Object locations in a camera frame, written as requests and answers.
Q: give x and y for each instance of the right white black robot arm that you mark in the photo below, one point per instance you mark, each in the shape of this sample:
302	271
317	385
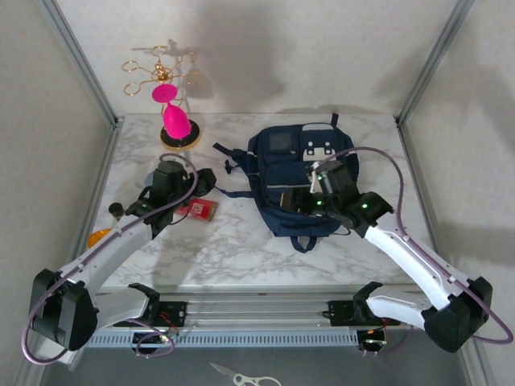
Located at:
406	261

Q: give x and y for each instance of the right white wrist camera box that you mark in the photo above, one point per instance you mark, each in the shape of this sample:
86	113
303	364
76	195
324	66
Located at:
315	179

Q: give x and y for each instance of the red packet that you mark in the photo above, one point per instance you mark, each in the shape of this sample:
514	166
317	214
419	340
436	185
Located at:
201	210

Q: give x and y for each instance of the grey blue pencil case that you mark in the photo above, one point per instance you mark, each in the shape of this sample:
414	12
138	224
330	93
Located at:
151	180

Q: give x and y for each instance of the pink plastic goblet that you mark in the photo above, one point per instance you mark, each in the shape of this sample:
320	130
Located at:
175	118

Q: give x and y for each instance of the aluminium frame post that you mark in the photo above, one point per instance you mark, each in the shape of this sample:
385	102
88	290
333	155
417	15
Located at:
80	60
433	60

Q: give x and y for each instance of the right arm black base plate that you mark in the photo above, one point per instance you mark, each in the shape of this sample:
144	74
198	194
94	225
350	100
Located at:
340	313

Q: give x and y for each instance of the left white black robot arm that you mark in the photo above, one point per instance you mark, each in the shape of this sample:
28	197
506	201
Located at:
104	253

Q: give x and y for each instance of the orange translucent glass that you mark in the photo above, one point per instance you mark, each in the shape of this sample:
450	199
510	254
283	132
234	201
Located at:
98	237

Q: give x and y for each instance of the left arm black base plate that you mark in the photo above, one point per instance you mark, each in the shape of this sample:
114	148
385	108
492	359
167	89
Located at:
177	313

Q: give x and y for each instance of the black controller board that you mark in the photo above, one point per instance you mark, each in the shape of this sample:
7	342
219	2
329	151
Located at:
145	339
370	342

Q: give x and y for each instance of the white square pad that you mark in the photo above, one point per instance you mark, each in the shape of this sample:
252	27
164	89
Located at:
74	360

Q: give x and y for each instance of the aluminium side rail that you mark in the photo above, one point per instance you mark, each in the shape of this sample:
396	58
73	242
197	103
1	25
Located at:
105	161
413	161

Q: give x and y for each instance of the navy blue backpack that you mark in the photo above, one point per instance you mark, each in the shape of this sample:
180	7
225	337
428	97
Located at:
281	161

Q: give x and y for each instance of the aluminium cross rail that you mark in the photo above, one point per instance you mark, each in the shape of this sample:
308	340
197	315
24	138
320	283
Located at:
257	309

